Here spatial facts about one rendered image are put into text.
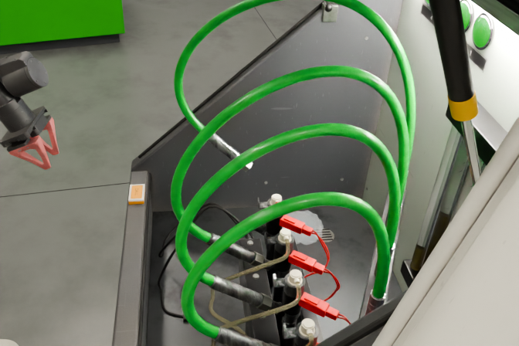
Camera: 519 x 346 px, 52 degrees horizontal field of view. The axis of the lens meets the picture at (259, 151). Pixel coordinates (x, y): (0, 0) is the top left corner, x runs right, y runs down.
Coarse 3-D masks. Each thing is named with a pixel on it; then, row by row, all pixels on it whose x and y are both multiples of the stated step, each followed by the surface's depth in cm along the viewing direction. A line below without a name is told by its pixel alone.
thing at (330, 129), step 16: (304, 128) 57; (320, 128) 57; (336, 128) 57; (352, 128) 58; (256, 144) 58; (272, 144) 57; (368, 144) 59; (384, 144) 60; (240, 160) 58; (384, 160) 61; (224, 176) 59; (208, 192) 60; (400, 192) 64; (192, 208) 61; (176, 240) 64; (224, 288) 69; (240, 288) 70; (256, 304) 72
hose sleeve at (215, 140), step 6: (210, 138) 89; (216, 138) 89; (216, 144) 89; (222, 144) 89; (228, 144) 90; (222, 150) 90; (228, 150) 89; (234, 150) 90; (228, 156) 90; (234, 156) 90
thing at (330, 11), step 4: (324, 4) 99; (328, 4) 99; (324, 8) 99; (328, 8) 99; (332, 8) 99; (336, 8) 99; (324, 12) 100; (328, 12) 100; (332, 12) 100; (336, 12) 100; (324, 16) 100; (328, 16) 100; (332, 16) 100; (336, 16) 100; (324, 20) 100; (328, 20) 100; (332, 20) 101; (336, 20) 101
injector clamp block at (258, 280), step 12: (240, 240) 94; (252, 240) 94; (240, 264) 94; (240, 276) 95; (252, 276) 87; (264, 276) 87; (252, 288) 85; (264, 288) 85; (252, 312) 81; (252, 324) 80; (264, 324) 80; (276, 324) 80; (252, 336) 80; (264, 336) 78; (276, 336) 78
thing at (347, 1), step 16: (256, 0) 74; (272, 0) 74; (336, 0) 71; (352, 0) 71; (224, 16) 76; (368, 16) 71; (208, 32) 79; (384, 32) 72; (192, 48) 81; (400, 48) 73; (400, 64) 74; (176, 80) 84; (176, 96) 86
